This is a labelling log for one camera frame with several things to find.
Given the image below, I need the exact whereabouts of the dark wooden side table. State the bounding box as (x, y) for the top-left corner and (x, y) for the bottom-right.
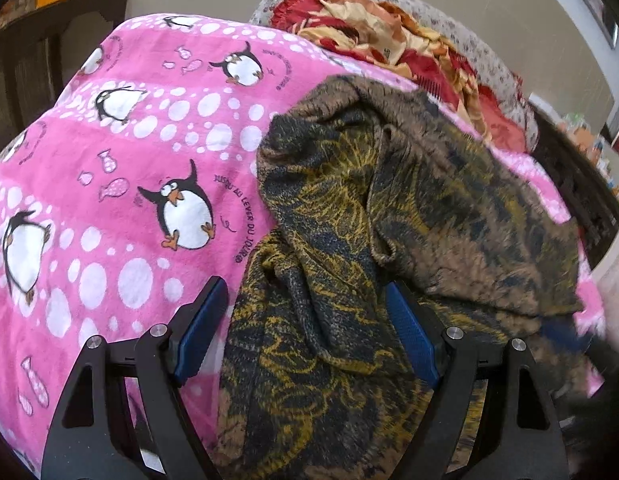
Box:
(527, 100), (619, 271)

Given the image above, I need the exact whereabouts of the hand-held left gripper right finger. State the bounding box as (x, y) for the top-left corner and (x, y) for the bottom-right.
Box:
(385, 280), (569, 480)

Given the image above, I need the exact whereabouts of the brown yellow patterned garment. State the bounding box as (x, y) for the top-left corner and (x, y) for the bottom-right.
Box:
(209, 74), (597, 480)

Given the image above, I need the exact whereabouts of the pink penguin printed blanket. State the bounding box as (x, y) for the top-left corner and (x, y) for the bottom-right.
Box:
(0, 12), (606, 476)

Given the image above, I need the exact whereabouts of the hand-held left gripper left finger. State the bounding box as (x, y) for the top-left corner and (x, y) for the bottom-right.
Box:
(40, 276), (229, 480)

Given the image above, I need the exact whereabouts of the red yellow floral blanket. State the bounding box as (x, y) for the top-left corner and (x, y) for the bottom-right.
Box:
(269, 0), (527, 153)

